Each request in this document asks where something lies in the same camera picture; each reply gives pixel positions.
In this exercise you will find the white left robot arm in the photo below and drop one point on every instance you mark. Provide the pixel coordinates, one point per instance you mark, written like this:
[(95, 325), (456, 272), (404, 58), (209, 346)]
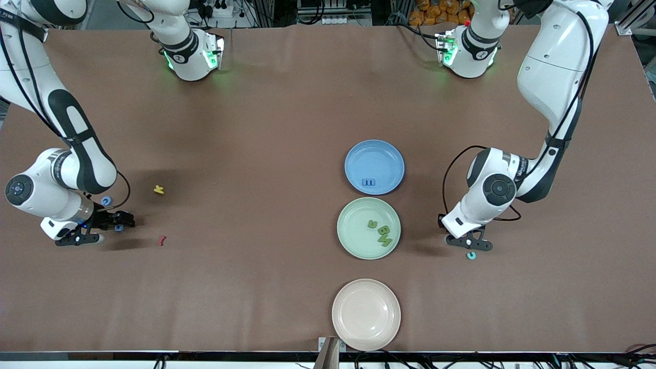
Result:
[(553, 77)]

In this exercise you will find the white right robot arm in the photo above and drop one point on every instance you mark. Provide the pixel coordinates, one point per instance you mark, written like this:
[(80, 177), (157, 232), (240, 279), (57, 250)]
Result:
[(77, 154)]

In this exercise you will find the yellow foam letter K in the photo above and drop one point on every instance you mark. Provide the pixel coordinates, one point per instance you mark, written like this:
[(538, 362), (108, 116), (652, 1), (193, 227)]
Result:
[(159, 189)]

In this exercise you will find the blue plate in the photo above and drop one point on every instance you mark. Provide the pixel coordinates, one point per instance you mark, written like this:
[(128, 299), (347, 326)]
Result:
[(374, 159)]

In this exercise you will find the red foam letter I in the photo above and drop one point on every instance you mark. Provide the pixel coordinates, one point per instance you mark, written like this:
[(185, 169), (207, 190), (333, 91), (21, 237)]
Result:
[(162, 241)]

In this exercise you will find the white power strip with plugs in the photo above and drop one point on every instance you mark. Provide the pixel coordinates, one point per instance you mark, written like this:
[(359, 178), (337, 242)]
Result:
[(223, 10)]

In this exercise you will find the blue foam letter G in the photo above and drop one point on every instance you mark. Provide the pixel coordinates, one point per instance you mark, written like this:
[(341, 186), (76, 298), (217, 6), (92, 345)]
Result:
[(102, 201)]

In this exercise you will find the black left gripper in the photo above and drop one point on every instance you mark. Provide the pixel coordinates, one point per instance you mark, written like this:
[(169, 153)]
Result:
[(440, 223)]

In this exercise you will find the blue foam letter m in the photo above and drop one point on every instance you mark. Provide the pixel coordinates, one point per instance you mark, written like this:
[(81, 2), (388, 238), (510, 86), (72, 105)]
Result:
[(368, 182)]

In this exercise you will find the metal table edge rail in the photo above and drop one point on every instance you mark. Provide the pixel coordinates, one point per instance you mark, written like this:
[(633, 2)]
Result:
[(154, 355)]

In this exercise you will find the pale green plate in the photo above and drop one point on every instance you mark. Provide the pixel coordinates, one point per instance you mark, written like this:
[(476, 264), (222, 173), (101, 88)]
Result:
[(353, 236)]

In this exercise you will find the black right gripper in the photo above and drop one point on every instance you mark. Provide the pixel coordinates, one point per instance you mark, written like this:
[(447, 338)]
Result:
[(104, 219)]

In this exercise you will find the green foam letter B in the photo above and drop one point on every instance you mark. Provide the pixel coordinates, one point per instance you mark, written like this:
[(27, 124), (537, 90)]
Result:
[(383, 231)]

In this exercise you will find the beige plate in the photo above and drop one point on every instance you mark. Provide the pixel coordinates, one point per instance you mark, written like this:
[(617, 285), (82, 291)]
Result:
[(366, 315)]

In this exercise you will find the brown table cover sheet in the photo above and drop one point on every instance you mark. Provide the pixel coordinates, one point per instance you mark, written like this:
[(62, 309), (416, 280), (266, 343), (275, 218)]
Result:
[(256, 282)]

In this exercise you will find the aluminium frame profile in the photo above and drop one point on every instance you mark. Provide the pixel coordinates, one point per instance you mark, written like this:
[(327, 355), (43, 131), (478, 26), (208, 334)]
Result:
[(624, 28)]

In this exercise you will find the pile of orange objects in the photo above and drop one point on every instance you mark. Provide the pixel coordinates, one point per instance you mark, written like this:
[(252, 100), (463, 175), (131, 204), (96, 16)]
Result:
[(435, 13)]

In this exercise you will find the grey metal bracket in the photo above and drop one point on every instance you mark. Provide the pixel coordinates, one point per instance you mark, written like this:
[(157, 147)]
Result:
[(330, 353)]

